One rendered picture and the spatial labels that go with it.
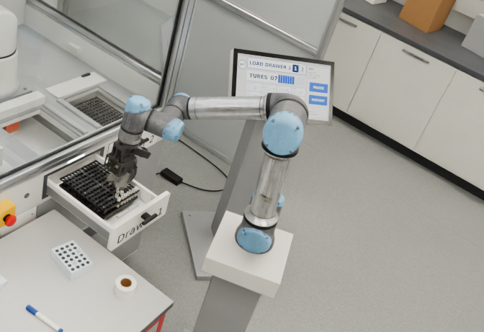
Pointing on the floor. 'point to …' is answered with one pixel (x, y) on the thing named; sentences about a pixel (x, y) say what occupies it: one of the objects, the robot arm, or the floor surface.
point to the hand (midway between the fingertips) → (120, 185)
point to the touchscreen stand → (200, 224)
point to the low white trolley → (57, 299)
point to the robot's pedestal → (225, 307)
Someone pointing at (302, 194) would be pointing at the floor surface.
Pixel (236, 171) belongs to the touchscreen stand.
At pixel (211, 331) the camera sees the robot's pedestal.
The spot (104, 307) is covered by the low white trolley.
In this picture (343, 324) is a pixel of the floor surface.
